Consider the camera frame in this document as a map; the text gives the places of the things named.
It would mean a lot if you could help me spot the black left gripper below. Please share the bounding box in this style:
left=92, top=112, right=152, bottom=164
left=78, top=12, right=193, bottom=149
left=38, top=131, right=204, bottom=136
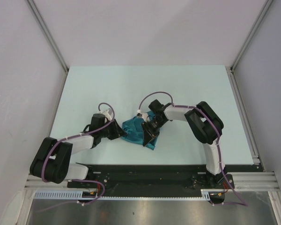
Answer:
left=99, top=119, right=126, bottom=140

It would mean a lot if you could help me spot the left aluminium corner post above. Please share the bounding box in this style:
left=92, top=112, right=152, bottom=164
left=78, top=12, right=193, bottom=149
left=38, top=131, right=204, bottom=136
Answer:
left=25, top=0, right=69, bottom=75

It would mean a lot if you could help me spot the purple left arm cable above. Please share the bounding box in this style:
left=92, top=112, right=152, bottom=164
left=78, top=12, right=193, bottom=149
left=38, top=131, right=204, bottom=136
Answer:
left=36, top=102, right=115, bottom=211

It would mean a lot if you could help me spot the teal satin napkin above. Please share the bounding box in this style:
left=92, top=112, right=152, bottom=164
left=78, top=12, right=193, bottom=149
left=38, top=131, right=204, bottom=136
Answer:
left=122, top=111, right=155, bottom=145

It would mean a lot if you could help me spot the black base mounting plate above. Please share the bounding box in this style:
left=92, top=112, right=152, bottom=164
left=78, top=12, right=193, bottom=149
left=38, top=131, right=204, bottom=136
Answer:
left=67, top=164, right=264, bottom=207

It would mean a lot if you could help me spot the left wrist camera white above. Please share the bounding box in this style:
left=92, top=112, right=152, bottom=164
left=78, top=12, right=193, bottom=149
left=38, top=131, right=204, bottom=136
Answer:
left=99, top=108, right=114, bottom=121

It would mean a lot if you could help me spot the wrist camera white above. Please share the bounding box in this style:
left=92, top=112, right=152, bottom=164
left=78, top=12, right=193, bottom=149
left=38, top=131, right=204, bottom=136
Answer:
left=136, top=109, right=149, bottom=121
left=99, top=108, right=114, bottom=121

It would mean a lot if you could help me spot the right aluminium side rail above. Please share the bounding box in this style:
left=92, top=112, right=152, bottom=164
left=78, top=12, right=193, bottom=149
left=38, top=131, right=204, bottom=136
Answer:
left=226, top=67, right=262, bottom=165

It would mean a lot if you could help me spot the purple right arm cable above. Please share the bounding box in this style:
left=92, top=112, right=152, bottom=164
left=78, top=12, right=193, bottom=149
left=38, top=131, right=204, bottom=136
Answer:
left=137, top=90, right=249, bottom=207

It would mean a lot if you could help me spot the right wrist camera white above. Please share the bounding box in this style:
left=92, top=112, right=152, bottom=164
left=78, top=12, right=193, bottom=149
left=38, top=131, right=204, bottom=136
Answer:
left=136, top=109, right=149, bottom=121

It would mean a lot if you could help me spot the right aluminium corner post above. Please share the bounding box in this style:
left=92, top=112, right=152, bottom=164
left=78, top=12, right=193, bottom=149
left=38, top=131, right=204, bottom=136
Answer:
left=229, top=0, right=275, bottom=73

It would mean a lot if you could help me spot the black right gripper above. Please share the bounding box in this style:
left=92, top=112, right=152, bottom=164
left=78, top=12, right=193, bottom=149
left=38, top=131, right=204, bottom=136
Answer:
left=141, top=118, right=167, bottom=147

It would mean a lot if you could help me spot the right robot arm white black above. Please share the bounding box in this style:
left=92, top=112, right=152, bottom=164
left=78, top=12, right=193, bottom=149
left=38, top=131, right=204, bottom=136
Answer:
left=141, top=99, right=225, bottom=188

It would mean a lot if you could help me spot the aluminium corner post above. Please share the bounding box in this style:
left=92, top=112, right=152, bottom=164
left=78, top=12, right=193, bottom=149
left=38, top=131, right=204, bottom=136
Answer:
left=229, top=0, right=275, bottom=73
left=25, top=0, right=69, bottom=75

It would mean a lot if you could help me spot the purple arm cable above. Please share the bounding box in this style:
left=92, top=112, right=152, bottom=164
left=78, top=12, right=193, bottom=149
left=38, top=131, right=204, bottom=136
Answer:
left=137, top=90, right=249, bottom=207
left=36, top=102, right=115, bottom=211

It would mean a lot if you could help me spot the white slotted cable duct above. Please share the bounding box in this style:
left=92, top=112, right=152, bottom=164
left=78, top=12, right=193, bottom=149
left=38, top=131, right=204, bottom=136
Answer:
left=34, top=190, right=210, bottom=201

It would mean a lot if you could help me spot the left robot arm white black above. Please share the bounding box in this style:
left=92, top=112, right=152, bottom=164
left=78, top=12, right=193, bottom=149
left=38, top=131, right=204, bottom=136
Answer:
left=30, top=113, right=127, bottom=188

